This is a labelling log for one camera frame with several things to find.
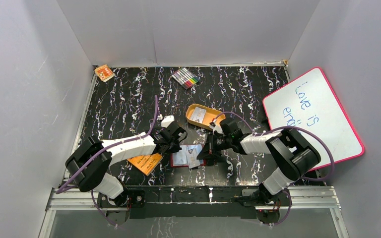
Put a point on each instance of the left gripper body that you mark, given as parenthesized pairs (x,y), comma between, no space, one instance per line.
(169,144)

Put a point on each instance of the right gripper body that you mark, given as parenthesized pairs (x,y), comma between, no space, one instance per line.
(216,144)

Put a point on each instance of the red card holder wallet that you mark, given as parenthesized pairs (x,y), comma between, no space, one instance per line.
(179,159)

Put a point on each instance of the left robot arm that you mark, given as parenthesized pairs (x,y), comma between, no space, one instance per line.
(88,164)

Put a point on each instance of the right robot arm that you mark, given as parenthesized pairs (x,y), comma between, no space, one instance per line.
(292,153)

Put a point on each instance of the white card in tray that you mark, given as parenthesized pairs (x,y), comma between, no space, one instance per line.
(198,114)

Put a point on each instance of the small orange card box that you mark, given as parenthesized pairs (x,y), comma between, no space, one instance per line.
(104,73)

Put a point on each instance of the orange book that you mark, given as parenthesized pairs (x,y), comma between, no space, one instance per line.
(146,163)

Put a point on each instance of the orange oval tray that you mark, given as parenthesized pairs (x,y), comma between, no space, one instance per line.
(210,119)

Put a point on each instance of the pack of coloured markers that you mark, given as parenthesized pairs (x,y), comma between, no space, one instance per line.
(185,78)

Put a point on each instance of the pink framed whiteboard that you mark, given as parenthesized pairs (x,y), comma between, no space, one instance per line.
(309,102)

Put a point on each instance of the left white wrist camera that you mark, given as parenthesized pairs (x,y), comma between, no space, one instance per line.
(166,120)

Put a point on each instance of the black metal base rail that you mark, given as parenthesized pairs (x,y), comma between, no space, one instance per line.
(197,201)

